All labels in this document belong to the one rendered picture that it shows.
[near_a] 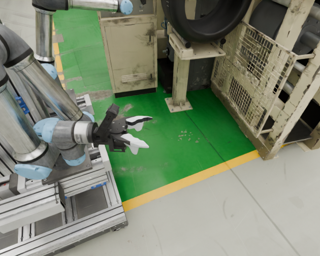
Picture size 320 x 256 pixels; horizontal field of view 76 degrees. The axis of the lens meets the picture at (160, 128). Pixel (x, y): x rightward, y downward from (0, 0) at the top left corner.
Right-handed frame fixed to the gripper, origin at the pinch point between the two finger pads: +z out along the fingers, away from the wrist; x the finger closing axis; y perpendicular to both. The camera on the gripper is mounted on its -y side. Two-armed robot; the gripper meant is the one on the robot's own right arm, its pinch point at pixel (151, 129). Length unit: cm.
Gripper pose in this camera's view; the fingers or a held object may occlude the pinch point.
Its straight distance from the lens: 66.7
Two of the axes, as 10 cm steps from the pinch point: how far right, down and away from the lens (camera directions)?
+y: 0.0, 8.0, 6.0
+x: -0.4, 6.0, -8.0
